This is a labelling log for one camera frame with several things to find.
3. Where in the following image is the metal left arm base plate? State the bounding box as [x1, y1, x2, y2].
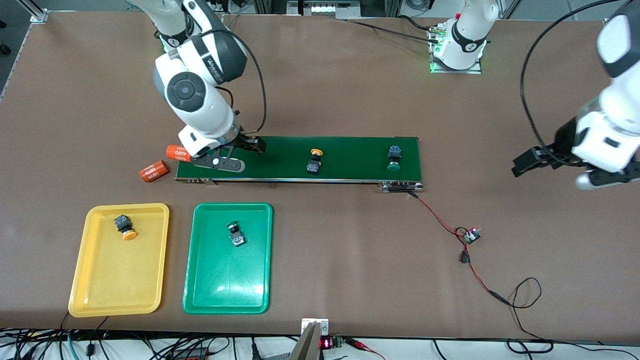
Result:
[429, 25, 483, 75]

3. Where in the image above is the grey metal camera bracket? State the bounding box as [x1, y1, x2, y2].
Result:
[289, 318, 330, 360]

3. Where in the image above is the orange cylinder with white print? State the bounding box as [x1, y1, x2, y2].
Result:
[166, 144, 192, 163]
[138, 160, 170, 183]

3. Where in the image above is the green conveyor belt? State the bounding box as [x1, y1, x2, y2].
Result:
[174, 133, 425, 194]

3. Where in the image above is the red clip lead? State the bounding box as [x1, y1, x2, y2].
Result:
[345, 337, 386, 360]

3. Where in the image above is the aluminium frame profile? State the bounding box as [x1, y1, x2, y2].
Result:
[15, 0, 49, 24]

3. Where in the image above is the yellow mushroom push button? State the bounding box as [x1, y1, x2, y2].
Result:
[306, 148, 325, 176]
[113, 214, 139, 242]

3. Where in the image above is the red and black power cable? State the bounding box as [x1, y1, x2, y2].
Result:
[407, 191, 555, 354]

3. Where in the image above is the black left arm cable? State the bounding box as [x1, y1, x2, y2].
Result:
[519, 0, 626, 157]

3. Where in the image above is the silver metal box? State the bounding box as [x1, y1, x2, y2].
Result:
[287, 0, 361, 20]

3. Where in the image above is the black cable on table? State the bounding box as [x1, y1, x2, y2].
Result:
[345, 14, 441, 45]

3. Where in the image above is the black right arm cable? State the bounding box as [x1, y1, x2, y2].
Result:
[200, 27, 268, 137]

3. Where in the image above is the yellow plastic tray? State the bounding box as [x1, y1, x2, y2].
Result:
[67, 202, 171, 319]

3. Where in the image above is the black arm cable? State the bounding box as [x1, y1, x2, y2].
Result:
[200, 27, 268, 137]
[519, 0, 626, 157]

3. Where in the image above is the green plastic tray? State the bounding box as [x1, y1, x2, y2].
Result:
[182, 201, 274, 315]

